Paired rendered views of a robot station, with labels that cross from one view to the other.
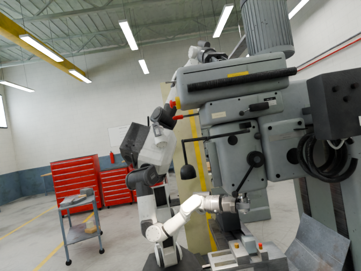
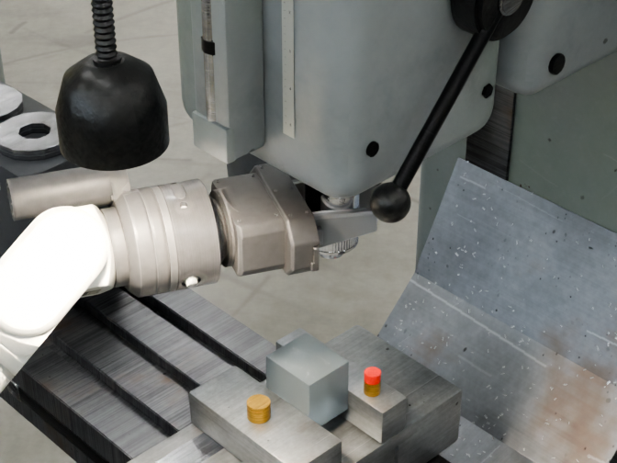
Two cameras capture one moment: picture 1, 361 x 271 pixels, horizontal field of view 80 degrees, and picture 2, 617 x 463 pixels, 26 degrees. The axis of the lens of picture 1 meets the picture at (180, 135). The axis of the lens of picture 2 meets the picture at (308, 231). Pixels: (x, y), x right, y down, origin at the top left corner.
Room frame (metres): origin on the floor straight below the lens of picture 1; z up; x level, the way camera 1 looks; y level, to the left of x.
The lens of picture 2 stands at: (0.32, 0.41, 1.85)
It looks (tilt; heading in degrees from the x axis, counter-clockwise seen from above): 34 degrees down; 318
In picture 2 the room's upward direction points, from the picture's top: straight up
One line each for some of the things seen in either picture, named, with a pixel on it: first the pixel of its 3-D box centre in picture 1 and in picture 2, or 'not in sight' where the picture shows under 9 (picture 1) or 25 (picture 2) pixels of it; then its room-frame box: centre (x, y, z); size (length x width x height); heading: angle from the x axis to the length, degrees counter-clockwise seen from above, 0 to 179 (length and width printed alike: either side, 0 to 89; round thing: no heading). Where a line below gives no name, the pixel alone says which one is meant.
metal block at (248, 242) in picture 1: (248, 243); (307, 382); (1.05, -0.24, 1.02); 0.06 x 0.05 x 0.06; 2
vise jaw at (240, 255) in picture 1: (238, 251); (263, 431); (1.05, -0.19, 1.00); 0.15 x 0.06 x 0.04; 2
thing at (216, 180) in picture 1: (214, 164); (225, 19); (1.01, -0.13, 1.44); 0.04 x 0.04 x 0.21; 2
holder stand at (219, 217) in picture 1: (225, 210); (18, 189); (1.56, -0.23, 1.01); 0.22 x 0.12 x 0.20; 4
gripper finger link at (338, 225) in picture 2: (242, 206); (342, 228); (0.99, -0.23, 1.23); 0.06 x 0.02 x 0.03; 67
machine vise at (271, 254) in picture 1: (245, 257); (285, 446); (1.05, -0.21, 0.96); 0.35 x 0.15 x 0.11; 92
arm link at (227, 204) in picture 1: (224, 204); (228, 229); (1.05, -0.16, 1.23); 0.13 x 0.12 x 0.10; 157
